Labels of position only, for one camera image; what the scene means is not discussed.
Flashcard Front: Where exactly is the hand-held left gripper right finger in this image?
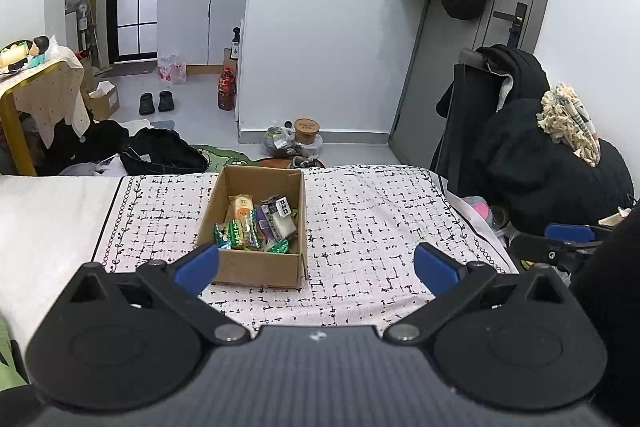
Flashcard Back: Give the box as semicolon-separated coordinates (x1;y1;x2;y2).
382;242;585;348

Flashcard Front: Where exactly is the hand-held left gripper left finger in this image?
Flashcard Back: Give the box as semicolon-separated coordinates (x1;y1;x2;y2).
52;243;252;349

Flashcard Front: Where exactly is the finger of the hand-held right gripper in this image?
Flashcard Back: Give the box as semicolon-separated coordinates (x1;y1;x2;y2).
545;223;614;244
510;232;599;269

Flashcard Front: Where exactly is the green clear-wrapped snack packet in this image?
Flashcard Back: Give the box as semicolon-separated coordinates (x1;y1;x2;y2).
214;223;234;251

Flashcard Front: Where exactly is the cardboard box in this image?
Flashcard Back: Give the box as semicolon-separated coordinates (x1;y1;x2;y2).
196;165;309;289

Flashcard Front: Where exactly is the light green snack packet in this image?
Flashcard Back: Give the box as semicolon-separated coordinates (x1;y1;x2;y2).
226;217;261;251

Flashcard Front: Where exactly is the orange biscuit packet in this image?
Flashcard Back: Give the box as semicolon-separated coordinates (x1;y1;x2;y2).
227;194;255;222

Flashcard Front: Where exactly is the long purple snack packet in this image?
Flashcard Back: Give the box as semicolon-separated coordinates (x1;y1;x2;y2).
255;207;276;243

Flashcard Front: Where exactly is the white snack packet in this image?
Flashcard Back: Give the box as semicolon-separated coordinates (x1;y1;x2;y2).
261;196;297;239

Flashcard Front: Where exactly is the pink grey cloth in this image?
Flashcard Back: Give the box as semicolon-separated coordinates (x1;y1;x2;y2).
460;196;494;221

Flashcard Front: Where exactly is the beige fringed scarf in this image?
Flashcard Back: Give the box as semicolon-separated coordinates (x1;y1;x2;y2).
537;82;601;168

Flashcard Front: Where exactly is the green floor mat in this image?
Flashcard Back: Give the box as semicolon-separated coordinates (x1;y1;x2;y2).
187;143;261;170

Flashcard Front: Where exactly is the black bag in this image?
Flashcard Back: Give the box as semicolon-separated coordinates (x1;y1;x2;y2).
120;128;209;176

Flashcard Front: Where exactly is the clear plastic trash bag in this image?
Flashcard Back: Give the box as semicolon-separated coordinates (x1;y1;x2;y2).
263;125;297;158

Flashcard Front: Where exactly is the white bed sheet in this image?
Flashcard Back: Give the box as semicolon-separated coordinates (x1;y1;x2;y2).
0;174;124;358

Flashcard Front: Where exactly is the black fleece-lined jacket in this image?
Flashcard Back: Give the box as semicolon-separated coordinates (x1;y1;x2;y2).
475;44;551;116

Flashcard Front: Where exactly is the black clothing pile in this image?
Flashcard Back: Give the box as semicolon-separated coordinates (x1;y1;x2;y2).
37;119;131;176

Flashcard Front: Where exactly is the brown instant noodle cup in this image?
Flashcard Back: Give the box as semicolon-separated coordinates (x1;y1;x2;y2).
293;118;321;146

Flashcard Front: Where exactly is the red cooking oil bottle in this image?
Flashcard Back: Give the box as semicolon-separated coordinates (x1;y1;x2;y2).
216;67;237;112

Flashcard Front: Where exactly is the grey door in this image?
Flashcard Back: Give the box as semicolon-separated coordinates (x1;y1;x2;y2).
390;0;561;158

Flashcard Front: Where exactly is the small carton with white paper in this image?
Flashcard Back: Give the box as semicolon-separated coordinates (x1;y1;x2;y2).
82;81;121;122

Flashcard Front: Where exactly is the pink printed plastic bag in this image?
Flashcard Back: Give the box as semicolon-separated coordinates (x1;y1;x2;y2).
157;53;188;84

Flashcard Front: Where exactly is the person's green garment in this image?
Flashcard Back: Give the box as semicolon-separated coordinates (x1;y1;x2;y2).
0;317;29;388

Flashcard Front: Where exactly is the yellow wooden table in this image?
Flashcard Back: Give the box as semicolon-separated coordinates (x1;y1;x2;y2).
0;59;72;177

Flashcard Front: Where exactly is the wooden table with cloth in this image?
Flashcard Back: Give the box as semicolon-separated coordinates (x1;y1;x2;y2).
0;47;91;148

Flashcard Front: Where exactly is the tall brown carton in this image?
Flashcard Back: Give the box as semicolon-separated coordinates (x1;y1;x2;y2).
75;52;96;93

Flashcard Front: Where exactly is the white kitchen cabinet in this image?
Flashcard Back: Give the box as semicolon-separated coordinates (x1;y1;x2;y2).
155;0;249;68

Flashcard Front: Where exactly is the dark-haired doll figure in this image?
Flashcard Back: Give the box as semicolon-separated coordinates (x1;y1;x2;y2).
27;35;51;60

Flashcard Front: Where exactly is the black door handle lock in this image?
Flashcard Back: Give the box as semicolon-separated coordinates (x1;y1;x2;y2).
492;3;529;34

